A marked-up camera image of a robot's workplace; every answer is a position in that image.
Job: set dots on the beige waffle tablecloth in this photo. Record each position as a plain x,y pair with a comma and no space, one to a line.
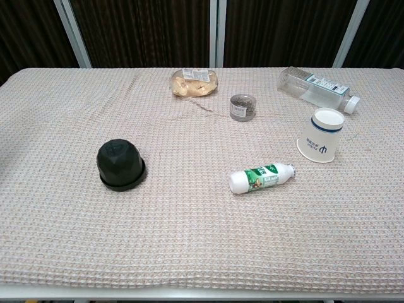
202,227

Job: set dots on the dark brown partition panel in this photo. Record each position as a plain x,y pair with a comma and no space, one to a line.
142,31
382,34
25,31
284,31

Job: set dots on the white paper cup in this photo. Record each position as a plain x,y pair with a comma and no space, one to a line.
318,139

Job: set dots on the white table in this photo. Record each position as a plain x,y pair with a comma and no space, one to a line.
202,299

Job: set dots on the bread in clear bag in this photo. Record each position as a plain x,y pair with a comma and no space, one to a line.
194,85

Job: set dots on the grey metal partition post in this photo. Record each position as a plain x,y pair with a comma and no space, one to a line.
350,34
73,34
217,31

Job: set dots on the black round object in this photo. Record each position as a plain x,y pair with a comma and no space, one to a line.
121,164

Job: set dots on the clear plastic water bottle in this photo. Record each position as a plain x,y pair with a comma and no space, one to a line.
312,88

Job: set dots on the small white green drink bottle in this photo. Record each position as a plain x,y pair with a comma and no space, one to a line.
259,178

